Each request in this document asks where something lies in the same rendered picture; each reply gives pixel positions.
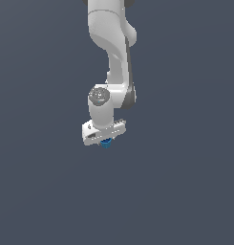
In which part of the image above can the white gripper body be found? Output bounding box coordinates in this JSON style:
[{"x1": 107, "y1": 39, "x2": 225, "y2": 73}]
[{"x1": 81, "y1": 118, "x2": 127, "y2": 146}]

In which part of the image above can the small blue object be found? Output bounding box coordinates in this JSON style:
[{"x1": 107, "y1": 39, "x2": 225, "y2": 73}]
[{"x1": 99, "y1": 138, "x2": 113, "y2": 149}]

